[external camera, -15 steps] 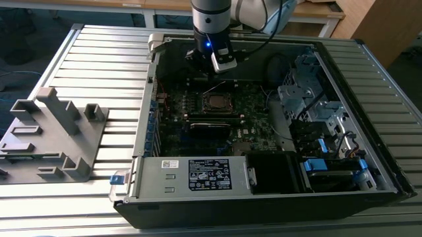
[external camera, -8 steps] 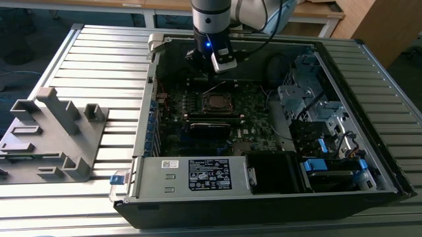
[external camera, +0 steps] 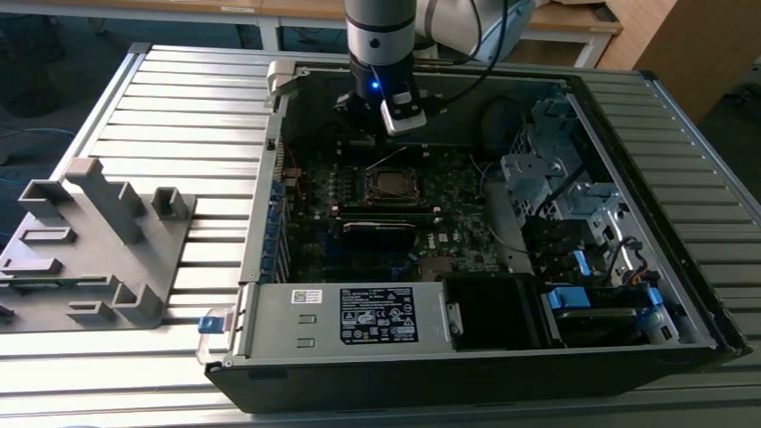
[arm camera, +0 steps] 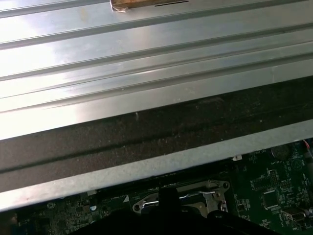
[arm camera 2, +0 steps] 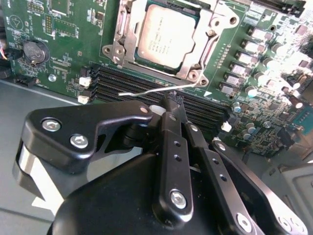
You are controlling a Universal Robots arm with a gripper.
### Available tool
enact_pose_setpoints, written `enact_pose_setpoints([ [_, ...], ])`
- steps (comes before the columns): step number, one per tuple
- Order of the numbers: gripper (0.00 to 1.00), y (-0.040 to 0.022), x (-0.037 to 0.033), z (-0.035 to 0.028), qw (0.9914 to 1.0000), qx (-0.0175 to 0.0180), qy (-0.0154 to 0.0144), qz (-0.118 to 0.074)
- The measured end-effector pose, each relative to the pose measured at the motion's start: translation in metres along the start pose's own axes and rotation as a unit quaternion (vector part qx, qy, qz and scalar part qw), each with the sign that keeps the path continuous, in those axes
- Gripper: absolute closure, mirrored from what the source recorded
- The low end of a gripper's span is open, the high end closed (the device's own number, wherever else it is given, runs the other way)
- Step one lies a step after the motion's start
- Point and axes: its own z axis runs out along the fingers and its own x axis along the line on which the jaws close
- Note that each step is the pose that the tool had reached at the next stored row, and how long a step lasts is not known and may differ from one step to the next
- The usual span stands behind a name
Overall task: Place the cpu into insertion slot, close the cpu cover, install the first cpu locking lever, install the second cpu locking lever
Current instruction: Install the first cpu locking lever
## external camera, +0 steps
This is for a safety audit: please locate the thin metal locking lever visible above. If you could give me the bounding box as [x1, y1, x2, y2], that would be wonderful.
[364, 145, 410, 171]

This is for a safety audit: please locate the CPU with silver top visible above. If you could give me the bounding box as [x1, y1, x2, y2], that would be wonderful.
[376, 172, 409, 195]

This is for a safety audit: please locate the metal socket cover frame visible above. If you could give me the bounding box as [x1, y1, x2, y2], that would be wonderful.
[362, 167, 422, 205]

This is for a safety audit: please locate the CPU socket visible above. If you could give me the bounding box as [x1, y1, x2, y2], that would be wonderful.
[360, 165, 425, 207]

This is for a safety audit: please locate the grey plastic case latch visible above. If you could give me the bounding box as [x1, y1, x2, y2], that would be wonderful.
[262, 60, 312, 109]

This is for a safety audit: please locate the black graphics card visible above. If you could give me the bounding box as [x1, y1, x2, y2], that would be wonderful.
[340, 218, 421, 258]

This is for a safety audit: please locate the silver metal drive cage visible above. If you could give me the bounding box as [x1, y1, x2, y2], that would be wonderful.
[497, 86, 633, 251]

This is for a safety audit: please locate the green motherboard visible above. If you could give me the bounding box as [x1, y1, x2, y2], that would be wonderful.
[270, 144, 518, 285]

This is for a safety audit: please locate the grey plastic parts rack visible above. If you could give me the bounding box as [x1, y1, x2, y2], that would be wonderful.
[0, 156, 198, 333]

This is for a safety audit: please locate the blue plastic drive clip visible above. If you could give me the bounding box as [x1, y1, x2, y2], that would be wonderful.
[567, 249, 598, 278]

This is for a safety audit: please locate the grey power supply unit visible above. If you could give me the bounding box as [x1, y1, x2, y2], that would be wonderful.
[234, 280, 464, 358]

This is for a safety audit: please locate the hard disk in blue carrier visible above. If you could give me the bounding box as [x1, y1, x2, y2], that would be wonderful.
[541, 284, 666, 350]

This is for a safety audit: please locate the blue case latch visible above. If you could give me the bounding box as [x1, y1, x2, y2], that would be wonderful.
[197, 313, 232, 335]

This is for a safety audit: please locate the wooden cabinet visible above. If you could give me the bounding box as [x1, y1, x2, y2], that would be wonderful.
[597, 0, 761, 126]

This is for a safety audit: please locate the black open PC case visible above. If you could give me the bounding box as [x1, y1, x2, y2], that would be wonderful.
[194, 60, 754, 416]

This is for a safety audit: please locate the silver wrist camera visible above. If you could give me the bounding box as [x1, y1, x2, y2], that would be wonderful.
[380, 91, 429, 137]

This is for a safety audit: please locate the wooden desk white frame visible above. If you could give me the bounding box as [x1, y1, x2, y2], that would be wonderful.
[0, 0, 281, 53]
[254, 0, 623, 69]

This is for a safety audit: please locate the drive wire bundle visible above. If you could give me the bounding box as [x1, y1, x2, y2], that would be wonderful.
[602, 235, 659, 289]

